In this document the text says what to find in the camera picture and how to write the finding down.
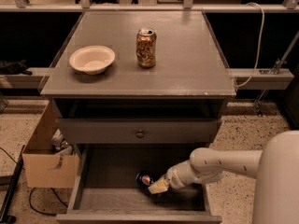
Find closed grey drawer with knob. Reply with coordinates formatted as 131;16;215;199
56;119;221;144

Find black floor cable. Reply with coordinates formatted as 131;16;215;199
28;187;69;217

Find black object on rail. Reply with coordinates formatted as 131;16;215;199
0;60;32;76

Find grey drawer cabinet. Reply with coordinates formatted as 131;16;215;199
40;10;236;161

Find blue pepsi can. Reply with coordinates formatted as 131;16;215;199
135;171;154;190

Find cardboard box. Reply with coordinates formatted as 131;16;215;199
22;104;79;189

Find white items in box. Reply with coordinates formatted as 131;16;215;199
50;129;73;155

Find white cable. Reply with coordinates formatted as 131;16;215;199
233;2;265;90

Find open grey lower drawer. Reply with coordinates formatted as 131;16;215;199
56;144;221;224

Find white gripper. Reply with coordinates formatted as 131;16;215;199
149;162;193;194

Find gold soda can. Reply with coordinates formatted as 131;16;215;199
135;28;157;68

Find black bar on floor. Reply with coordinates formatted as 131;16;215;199
0;147;24;224

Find metal clamp bracket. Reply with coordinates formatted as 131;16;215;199
260;59;285;75

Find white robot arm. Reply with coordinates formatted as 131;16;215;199
149;131;299;224

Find white paper bowl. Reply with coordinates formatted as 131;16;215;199
69;46;115;75

